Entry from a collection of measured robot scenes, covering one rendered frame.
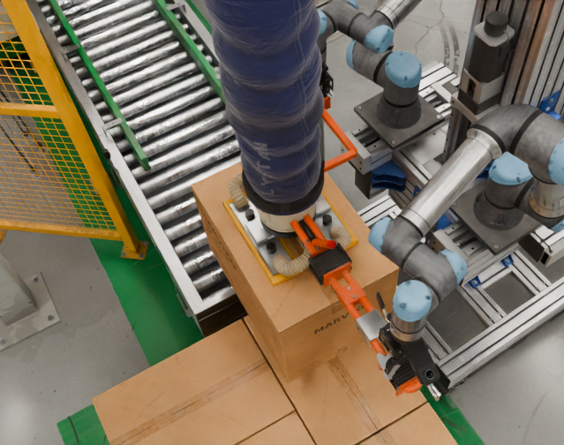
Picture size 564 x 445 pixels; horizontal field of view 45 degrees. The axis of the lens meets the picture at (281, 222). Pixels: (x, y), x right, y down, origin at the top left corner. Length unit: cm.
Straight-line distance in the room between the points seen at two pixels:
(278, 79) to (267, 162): 30
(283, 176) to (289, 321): 44
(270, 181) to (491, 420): 163
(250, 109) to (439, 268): 54
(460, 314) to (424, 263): 146
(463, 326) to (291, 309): 113
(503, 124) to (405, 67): 69
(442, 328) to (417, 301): 148
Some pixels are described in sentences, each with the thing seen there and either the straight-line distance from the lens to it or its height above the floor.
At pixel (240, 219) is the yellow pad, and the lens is 209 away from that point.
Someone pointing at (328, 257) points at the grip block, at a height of 122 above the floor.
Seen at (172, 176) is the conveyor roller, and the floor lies 54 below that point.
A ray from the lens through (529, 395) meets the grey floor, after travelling 309.
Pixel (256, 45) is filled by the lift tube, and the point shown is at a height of 189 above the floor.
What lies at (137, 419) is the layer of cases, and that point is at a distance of 248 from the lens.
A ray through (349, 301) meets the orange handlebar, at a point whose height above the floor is 122.
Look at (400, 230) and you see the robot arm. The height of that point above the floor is 154.
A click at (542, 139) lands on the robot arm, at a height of 164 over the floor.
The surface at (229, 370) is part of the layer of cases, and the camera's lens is 247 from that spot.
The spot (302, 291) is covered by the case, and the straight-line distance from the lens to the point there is 197.
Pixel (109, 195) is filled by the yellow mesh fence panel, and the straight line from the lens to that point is 301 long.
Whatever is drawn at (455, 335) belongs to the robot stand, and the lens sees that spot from 290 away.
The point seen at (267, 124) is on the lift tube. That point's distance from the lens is 156.
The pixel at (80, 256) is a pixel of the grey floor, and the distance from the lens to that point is 350.
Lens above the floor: 283
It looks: 57 degrees down
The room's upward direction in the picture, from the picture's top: 7 degrees counter-clockwise
